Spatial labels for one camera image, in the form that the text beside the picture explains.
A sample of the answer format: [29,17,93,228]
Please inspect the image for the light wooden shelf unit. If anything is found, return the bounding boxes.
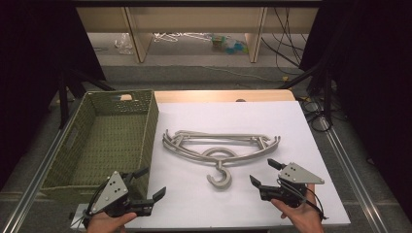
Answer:
[76,6,320,64]

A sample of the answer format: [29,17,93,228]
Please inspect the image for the thin yellow floor cable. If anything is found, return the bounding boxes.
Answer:
[202,65,290,83]

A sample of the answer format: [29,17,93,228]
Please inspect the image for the black coiled floor cables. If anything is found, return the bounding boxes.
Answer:
[299,95,336,133]

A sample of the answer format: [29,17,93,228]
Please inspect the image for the person's left hand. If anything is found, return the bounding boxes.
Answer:
[86,212,138,233]

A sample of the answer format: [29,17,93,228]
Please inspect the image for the clear plastic bag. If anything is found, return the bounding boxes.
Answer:
[114,32,134,55]

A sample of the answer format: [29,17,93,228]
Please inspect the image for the silver metal rail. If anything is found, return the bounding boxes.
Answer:
[0,93,89,233]
[317,115,392,233]

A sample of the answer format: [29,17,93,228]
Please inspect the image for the dark curtain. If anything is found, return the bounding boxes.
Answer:
[0,0,107,192]
[298,0,412,215]

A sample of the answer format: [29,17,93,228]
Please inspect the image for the black metal stand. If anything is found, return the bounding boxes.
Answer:
[57,68,116,130]
[277,62,335,128]

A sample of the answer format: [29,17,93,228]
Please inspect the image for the grey plastic clothes hanger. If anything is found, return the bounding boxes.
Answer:
[164,129,273,153]
[161,135,282,192]

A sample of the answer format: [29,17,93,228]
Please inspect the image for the person's right hand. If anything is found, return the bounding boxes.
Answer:
[270,183,326,233]

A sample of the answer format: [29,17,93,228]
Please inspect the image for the white wire hangers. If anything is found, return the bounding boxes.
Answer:
[153,31,213,44]

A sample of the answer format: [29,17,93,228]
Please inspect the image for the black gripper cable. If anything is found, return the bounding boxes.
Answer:
[69,183,110,229]
[304,186,328,221]

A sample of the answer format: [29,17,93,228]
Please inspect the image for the colourful plastic toys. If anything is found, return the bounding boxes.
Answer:
[211,34,250,55]

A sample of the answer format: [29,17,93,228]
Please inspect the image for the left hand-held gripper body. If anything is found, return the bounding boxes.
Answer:
[90,170,154,218]

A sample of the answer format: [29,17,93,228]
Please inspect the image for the green woven basket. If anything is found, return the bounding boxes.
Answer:
[39,89,159,199]

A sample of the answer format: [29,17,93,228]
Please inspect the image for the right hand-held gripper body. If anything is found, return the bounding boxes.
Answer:
[257,161,326,209]

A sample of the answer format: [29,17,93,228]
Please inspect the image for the black hanging cables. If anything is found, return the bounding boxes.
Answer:
[260,7,309,70]

